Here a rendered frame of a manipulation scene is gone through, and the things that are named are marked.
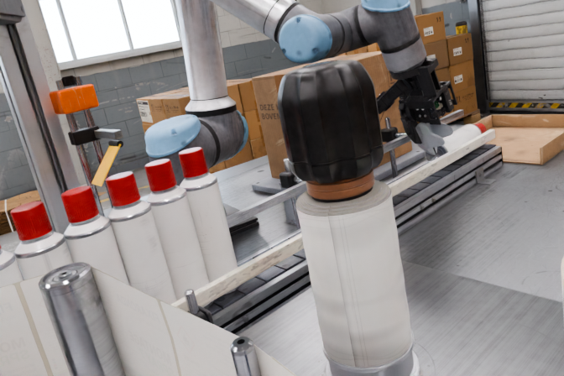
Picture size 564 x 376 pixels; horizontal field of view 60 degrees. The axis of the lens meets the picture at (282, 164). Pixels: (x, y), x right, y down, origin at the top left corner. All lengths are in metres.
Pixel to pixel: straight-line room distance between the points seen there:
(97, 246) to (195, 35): 0.61
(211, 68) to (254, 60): 5.76
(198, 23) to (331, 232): 0.75
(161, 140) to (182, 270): 0.40
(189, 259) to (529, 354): 0.39
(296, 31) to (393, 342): 0.51
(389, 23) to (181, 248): 0.52
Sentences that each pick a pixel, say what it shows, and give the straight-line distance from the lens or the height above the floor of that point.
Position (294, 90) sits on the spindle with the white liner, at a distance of 0.39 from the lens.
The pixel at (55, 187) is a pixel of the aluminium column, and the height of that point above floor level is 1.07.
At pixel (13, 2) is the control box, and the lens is 0.70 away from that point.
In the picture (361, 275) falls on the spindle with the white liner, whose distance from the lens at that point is 0.42.
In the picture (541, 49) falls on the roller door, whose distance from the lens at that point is 5.25.
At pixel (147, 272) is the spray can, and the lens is 0.63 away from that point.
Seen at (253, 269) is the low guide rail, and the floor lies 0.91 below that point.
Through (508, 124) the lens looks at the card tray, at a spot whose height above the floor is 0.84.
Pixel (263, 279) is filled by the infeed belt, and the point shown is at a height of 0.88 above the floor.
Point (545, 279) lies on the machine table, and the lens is 0.76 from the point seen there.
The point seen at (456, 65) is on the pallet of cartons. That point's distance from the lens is 4.95.
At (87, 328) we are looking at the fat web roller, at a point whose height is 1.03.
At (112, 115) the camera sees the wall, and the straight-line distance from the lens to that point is 6.14.
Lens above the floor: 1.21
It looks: 14 degrees down
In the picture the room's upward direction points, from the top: 11 degrees counter-clockwise
